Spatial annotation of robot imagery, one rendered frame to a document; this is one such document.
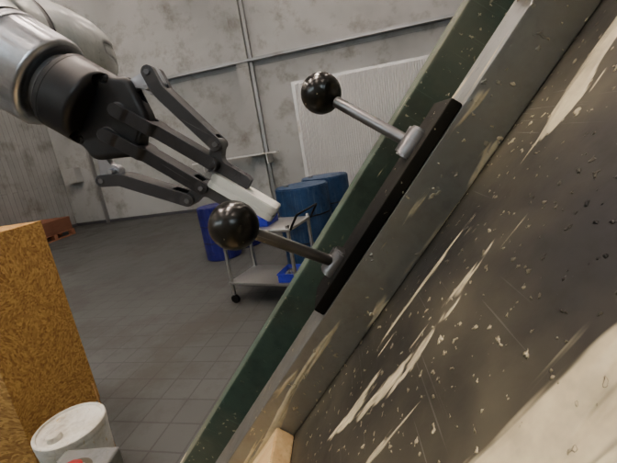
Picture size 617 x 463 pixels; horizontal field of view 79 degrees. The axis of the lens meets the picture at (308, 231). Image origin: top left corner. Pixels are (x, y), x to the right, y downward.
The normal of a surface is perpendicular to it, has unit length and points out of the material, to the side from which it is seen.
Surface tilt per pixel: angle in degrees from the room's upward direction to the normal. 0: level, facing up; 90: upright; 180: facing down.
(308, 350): 90
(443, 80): 90
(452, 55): 90
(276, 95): 90
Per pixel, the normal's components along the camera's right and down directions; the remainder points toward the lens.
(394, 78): -0.21, 0.27
